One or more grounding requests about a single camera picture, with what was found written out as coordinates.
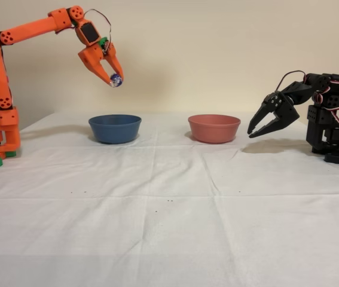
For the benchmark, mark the pink bowl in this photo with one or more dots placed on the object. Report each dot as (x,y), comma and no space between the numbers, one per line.
(214,131)

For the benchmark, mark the blue bowl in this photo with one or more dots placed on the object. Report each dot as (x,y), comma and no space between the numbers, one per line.
(115,131)

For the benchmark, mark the white tablecloth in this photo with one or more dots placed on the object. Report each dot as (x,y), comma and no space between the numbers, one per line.
(169,239)

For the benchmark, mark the blue candy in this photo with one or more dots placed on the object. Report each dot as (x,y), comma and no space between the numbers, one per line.
(116,80)

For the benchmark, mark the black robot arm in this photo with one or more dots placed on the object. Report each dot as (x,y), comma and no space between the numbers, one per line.
(333,119)

